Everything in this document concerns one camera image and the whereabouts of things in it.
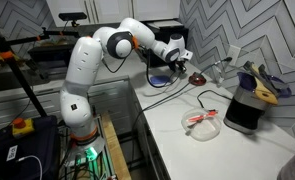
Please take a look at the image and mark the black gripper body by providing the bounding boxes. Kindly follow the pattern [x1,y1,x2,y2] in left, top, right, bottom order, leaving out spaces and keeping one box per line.
[173,57,188,69]

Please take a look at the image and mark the black countertop oven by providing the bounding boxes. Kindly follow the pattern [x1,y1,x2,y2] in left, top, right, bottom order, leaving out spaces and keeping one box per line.
[140,21,190,69]

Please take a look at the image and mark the red glass dish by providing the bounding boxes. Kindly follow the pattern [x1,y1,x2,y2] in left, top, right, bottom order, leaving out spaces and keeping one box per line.
[188,71,207,87]

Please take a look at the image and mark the blue plastic lid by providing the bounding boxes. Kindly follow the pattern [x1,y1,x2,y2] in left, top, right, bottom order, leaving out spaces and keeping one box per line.
[149,74,172,86]

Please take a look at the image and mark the small clear glass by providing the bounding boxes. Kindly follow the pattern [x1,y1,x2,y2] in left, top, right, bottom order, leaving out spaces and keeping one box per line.
[212,63,227,85]

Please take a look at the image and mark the white flat box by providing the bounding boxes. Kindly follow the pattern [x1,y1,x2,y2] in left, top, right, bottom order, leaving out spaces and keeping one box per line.
[152,19,185,30]

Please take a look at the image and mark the round clear lidded container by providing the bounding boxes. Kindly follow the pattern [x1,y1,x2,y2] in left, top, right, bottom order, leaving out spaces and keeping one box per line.
[180,107,223,142]

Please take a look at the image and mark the purple plastic utensil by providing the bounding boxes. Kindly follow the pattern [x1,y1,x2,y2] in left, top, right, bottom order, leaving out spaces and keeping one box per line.
[236,71,292,99]

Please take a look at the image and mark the grey lower drawers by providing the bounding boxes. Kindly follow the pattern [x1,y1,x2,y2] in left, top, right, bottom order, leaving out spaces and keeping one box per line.
[0,74,137,138]

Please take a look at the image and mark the grey metal tongs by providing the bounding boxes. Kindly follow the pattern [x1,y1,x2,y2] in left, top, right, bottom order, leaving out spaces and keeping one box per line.
[242,60,282,98]

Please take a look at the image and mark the white upper cabinets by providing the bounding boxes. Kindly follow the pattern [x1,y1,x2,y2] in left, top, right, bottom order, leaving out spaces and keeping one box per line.
[45,0,182,28]

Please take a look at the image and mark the wooden spatula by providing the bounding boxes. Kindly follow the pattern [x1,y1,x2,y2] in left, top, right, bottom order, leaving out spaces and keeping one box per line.
[252,70,279,106]

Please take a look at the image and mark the wooden plank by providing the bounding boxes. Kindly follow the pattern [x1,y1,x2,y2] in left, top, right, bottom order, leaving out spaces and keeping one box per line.
[100,111,132,180]

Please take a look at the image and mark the yellow emergency stop box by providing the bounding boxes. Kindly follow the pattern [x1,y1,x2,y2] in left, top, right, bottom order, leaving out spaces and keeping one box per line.
[11,117,35,139]

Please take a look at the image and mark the black case with QR sticker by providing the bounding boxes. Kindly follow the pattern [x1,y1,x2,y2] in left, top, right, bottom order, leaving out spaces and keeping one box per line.
[0,115,62,180]

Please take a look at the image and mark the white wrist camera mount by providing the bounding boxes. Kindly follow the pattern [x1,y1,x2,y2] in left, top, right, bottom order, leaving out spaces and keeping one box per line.
[181,49,194,62]

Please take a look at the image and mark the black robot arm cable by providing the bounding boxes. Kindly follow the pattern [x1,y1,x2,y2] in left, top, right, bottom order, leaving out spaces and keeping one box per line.
[101,49,183,89]

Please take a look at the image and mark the long black power cable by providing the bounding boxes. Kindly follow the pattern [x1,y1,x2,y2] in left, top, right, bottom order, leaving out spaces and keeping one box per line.
[131,57,233,134]

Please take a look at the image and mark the looped black cable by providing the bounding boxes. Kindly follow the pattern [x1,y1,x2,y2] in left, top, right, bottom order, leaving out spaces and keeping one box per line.
[196,89,233,110]

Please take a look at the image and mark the white wall outlet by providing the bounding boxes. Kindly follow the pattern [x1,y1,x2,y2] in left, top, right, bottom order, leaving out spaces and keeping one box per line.
[227,44,242,67]

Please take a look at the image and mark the black bar camera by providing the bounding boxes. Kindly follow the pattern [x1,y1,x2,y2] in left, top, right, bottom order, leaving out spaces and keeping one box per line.
[58,11,88,22]

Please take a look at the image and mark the metal robot mounting frame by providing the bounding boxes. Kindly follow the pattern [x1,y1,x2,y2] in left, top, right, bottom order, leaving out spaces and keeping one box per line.
[58,105,119,180]

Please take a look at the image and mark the black camera stand pole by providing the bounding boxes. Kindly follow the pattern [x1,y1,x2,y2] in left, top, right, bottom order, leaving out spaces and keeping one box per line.
[0,14,82,118]

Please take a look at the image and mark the white cable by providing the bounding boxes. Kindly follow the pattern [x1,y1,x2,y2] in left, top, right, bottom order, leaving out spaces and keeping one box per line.
[17,154,44,180]

